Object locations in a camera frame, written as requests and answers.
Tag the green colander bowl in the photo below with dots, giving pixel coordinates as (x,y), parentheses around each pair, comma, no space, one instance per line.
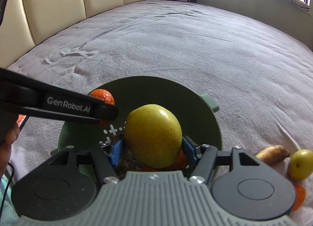
(151,91)

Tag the cream padded headboard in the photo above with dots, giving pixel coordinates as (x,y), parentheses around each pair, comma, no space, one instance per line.
(61,3)

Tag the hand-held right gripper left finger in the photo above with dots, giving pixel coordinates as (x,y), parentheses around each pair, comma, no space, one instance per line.
(117,150)

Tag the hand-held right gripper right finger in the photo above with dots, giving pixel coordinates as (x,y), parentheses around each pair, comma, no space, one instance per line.
(188,150)

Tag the person's teal clothing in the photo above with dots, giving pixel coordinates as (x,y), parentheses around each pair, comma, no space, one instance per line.
(7,204)

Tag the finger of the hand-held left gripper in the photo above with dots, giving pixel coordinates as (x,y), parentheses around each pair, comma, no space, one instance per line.
(61,103)

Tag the person's left hand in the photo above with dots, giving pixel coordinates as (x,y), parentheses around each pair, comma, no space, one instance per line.
(14,133)

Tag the yellow green pear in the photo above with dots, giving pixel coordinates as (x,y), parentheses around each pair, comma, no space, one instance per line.
(299,164)
(152,135)

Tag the bumpy orange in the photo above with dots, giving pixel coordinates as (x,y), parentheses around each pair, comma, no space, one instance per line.
(102,96)

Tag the grey purple bed blanket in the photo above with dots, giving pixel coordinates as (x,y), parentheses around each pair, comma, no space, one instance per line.
(171,44)

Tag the brown spotted banana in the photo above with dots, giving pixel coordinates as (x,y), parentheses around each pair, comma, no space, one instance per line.
(272,157)

